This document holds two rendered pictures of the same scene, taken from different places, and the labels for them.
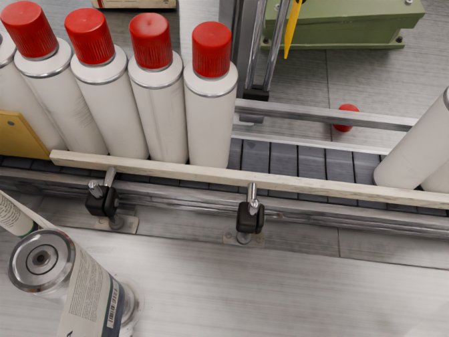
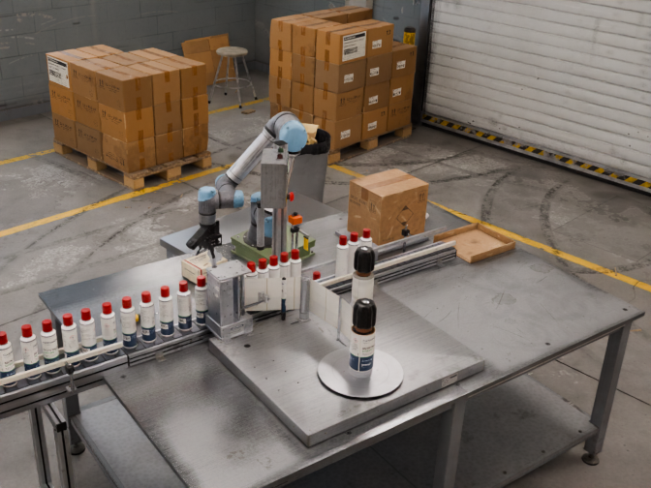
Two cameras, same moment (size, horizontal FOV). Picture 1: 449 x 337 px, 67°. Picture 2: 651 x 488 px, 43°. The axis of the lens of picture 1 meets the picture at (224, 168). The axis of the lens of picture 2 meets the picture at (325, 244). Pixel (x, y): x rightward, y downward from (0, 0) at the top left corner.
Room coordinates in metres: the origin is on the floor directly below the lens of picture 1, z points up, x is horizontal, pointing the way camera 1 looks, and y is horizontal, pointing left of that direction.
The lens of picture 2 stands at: (-2.22, 1.72, 2.60)
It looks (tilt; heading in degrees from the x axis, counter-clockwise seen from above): 26 degrees down; 323
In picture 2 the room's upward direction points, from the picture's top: 2 degrees clockwise
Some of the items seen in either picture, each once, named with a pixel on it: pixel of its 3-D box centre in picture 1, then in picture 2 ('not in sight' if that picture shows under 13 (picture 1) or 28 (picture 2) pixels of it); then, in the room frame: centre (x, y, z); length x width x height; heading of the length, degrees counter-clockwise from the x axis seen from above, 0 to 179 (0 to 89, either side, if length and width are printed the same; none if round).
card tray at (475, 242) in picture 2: not in sight; (474, 241); (0.22, -1.04, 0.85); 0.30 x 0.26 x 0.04; 90
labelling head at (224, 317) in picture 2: not in sight; (228, 299); (0.14, 0.39, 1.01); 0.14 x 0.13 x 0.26; 90
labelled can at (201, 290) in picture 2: not in sight; (201, 300); (0.24, 0.45, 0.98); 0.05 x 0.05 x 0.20
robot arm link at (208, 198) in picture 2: not in sight; (207, 200); (0.65, 0.19, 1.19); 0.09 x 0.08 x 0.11; 70
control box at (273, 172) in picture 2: not in sight; (274, 178); (0.32, 0.07, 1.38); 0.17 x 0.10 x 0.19; 145
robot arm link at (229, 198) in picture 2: not in sight; (230, 198); (0.63, 0.09, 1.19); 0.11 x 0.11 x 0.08; 70
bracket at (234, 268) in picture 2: not in sight; (228, 269); (0.14, 0.39, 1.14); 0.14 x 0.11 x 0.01; 90
